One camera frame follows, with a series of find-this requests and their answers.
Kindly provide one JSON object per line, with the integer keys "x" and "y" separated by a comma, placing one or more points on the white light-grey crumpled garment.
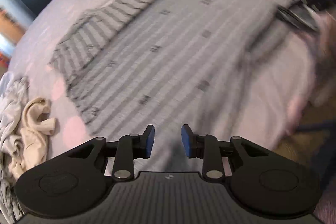
{"x": 14, "y": 96}

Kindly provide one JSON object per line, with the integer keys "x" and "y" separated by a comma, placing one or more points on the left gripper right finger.
{"x": 210, "y": 150}

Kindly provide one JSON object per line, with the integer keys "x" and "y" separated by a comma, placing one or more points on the lilac pink-dotted bed cover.
{"x": 278, "y": 90}

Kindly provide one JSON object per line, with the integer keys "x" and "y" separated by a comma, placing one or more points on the cream crumpled garment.
{"x": 32, "y": 142}

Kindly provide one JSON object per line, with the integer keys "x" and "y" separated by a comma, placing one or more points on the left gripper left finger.
{"x": 128, "y": 148}

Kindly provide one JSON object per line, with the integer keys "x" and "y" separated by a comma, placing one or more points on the grey striped bow sweater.
{"x": 167, "y": 63}

